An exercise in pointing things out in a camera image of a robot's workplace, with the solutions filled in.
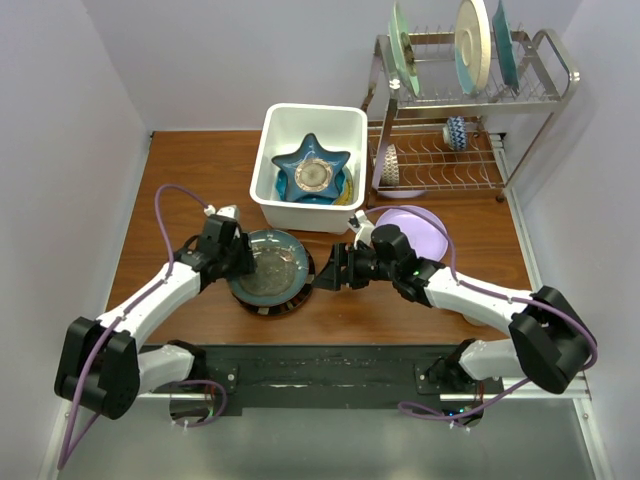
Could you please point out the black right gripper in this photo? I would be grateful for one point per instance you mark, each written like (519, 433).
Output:
(332, 277)

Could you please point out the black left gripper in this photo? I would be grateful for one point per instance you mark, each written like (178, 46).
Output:
(246, 263)

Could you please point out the grey blue ceramic plate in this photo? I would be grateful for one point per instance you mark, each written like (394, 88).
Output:
(276, 238)

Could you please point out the woven bamboo plate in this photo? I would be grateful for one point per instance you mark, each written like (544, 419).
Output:
(347, 188)

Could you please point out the blue polka dot plate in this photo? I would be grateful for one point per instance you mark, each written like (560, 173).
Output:
(281, 186)

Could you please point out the blue star-shaped dish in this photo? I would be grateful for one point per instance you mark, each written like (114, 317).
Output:
(311, 171)

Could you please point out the clear glass plate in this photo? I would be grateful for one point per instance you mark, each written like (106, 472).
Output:
(275, 271)

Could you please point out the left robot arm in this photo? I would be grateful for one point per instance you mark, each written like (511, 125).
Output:
(140, 310)

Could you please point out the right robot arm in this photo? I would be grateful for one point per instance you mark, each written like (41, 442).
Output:
(546, 342)

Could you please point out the white plastic bin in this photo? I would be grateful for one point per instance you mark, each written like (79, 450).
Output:
(336, 129)

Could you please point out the black gold striped plate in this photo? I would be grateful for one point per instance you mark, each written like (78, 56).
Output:
(293, 298)

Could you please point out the lavender plate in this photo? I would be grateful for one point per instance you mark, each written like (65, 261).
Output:
(427, 241)

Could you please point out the cream ceramic mug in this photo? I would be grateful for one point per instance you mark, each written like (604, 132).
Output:
(473, 321)

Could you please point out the blue zigzag bowl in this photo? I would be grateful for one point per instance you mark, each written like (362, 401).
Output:
(455, 133)

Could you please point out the metal dish rack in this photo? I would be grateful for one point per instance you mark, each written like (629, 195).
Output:
(503, 129)

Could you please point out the mint plate in rack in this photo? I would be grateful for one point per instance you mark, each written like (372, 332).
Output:
(402, 50)

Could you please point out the cream blue spiral plate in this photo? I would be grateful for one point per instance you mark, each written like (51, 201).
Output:
(472, 47)

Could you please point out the teal plate in rack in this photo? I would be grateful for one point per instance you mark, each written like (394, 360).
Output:
(504, 48)

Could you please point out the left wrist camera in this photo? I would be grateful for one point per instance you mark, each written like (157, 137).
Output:
(230, 211)

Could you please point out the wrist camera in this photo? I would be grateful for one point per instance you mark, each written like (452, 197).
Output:
(362, 227)
(230, 211)

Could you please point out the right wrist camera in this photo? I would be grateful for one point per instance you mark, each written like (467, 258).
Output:
(362, 227)

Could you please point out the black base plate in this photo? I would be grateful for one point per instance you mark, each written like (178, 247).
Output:
(239, 377)

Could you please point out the aluminium frame rail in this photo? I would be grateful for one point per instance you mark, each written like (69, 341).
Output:
(526, 435)

